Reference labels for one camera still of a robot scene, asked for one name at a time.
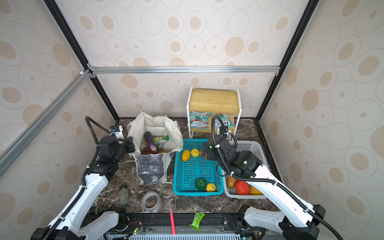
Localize pink dragon fruit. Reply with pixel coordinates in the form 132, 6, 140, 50
141, 147, 158, 155

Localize purple eggplant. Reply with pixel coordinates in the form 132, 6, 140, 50
144, 132, 158, 151

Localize white canvas grocery bag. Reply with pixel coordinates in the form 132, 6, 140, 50
127, 112, 183, 185

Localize green yellow snack bag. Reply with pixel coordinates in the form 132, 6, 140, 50
142, 135, 170, 146

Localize red apple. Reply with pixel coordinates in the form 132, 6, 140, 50
235, 181, 251, 195

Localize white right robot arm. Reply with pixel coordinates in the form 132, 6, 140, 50
201, 135, 325, 240

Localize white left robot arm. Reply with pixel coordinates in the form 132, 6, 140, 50
31, 125, 135, 240

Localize red green candy bag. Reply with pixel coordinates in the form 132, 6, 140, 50
190, 111, 209, 130

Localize green Fox's candy bag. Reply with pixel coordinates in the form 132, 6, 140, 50
211, 113, 234, 129

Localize small yellow pear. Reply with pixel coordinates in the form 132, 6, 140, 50
191, 149, 200, 158

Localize wrinkled yellow lemon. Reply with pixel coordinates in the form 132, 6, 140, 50
182, 150, 191, 162

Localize teal plastic basket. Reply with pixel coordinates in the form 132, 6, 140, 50
173, 151, 224, 197

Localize green bell pepper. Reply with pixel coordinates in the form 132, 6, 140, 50
195, 178, 208, 191

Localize small yellow fruit front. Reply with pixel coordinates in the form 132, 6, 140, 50
206, 183, 217, 192

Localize brown potato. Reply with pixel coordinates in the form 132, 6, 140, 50
226, 176, 238, 189

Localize white plastic basket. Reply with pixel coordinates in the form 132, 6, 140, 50
224, 141, 270, 200

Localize white wooden two-tier shelf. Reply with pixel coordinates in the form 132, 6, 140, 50
187, 87, 243, 135

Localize small glass spice jar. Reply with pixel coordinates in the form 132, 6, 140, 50
119, 185, 130, 207

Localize yellow orange mango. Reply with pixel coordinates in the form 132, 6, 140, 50
249, 186, 263, 196

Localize clear tape roll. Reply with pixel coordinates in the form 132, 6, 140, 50
140, 191, 162, 213

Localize green wrapped snack packet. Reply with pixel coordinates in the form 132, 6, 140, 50
190, 212, 205, 232

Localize pink pen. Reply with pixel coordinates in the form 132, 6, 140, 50
170, 208, 177, 236

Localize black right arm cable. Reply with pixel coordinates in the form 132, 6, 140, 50
210, 114, 344, 240

